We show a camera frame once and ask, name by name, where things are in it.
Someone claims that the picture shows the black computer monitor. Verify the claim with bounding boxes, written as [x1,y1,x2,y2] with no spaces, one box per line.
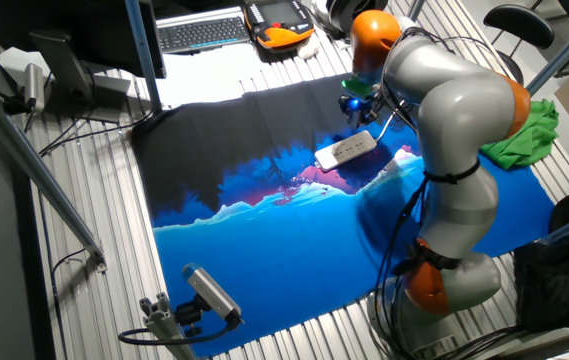
[0,0,168,80]

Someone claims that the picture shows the black silver keyboard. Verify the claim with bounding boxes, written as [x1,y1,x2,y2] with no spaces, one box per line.
[155,5,252,55]

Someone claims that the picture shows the black round coil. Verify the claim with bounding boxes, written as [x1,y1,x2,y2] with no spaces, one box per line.
[323,0,390,40]

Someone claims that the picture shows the silver cylindrical camera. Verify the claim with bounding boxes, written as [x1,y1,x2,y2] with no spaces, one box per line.
[23,62,47,114]

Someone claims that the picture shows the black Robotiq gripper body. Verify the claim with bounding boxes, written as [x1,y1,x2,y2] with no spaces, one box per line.
[338,92,381,121]

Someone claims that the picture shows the grey diagonal aluminium frame beam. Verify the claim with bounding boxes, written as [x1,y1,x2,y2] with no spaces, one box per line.
[0,69,109,274]

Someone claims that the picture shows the black thin desk cables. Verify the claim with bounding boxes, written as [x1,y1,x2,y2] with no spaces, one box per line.
[37,106,156,158]

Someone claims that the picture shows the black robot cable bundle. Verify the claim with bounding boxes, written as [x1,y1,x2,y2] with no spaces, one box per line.
[372,26,525,360]

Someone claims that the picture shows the white power strip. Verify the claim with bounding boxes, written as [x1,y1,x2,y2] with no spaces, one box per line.
[313,129,379,173]

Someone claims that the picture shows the grey monitor stand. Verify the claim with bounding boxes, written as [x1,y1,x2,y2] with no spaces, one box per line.
[28,29,133,124]

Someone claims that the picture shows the orange black teach pendant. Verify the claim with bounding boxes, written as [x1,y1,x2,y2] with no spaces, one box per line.
[242,0,317,51]

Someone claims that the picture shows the black camera ball mount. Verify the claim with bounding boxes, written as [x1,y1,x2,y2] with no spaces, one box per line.
[174,293,211,338]

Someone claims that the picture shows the green cloth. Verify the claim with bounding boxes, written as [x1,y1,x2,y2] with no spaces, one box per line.
[479,97,561,171]

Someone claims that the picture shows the silver camera with blue end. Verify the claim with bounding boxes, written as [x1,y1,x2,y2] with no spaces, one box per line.
[181,263,245,327]

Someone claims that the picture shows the black office chair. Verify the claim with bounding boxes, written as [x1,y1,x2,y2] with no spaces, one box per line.
[482,3,557,87]

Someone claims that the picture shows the white power strip cable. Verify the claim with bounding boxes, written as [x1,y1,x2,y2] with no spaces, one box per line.
[374,110,399,144]

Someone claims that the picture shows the black camera cable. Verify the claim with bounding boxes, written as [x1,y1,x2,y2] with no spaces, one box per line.
[117,319,235,347]

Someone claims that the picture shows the blue vertical frame post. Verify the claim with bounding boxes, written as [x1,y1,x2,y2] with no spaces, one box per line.
[123,0,164,114]

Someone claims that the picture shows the black jacket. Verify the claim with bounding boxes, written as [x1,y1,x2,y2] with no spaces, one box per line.
[512,176,569,334]

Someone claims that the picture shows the small white cloth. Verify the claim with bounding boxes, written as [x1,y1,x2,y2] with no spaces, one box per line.
[296,36,322,61]

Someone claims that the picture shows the grey aluminium extrusion post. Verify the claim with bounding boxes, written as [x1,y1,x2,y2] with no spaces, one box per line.
[138,292,198,360]

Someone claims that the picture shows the blue black landscape print mat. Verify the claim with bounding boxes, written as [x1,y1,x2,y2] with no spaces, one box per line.
[130,73,557,358]

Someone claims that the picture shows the white paper sheet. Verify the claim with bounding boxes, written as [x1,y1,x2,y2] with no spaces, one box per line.
[0,46,41,77]

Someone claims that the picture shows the blue grey slanted frame beam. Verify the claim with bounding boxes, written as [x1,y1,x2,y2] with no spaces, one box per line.
[526,2,569,93]

